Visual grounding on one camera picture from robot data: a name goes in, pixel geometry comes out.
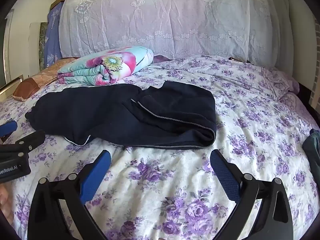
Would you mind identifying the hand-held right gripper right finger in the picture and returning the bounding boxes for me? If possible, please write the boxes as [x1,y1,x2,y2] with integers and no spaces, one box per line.
[210,149,294,240]

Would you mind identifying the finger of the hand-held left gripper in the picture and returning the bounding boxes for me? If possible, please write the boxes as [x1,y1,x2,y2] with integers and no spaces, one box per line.
[0,129,46,156]
[0,120,18,140]

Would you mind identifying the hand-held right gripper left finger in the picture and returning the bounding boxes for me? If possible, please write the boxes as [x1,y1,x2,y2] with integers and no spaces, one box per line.
[27,149,112,240]

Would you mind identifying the dark navy pants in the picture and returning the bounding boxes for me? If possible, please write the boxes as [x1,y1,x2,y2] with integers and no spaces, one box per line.
[25,81,217,151]

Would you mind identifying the person's left hand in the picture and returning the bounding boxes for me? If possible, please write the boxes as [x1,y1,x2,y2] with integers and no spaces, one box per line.
[0,184,14,227]

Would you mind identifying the brown orange pillow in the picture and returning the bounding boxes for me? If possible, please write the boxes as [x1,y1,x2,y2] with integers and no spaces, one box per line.
[13,57,78,102]

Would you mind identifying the purple floral bedsheet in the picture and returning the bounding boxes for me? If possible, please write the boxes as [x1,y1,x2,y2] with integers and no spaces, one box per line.
[0,54,320,240]

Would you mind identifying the marble pattern panel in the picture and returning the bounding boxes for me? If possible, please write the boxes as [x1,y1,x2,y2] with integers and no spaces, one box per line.
[38,22,49,69]

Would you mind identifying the dark folded garment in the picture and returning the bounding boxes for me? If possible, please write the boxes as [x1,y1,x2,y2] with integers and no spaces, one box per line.
[302,128,320,178]

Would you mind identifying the purple embroidered pillow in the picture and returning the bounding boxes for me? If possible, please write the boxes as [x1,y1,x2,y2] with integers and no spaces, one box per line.
[261,67,300,99]
[279,92,316,122]

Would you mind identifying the blue printed cloth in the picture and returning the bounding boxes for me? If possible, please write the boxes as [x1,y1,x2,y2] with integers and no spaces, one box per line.
[47,2,63,63]

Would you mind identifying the folded floral quilt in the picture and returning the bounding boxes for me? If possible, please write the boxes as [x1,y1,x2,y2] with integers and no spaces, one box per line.
[57,46,154,87]

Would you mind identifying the dark purple cloth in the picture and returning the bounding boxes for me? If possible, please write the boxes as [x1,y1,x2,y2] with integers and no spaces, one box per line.
[152,54,173,63]

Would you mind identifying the white lace curtain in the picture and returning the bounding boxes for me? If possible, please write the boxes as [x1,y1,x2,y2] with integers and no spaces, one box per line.
[58,0,293,68]

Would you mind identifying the gold metal bed frame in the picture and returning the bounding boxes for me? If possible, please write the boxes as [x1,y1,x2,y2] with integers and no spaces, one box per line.
[0,77,24,101]

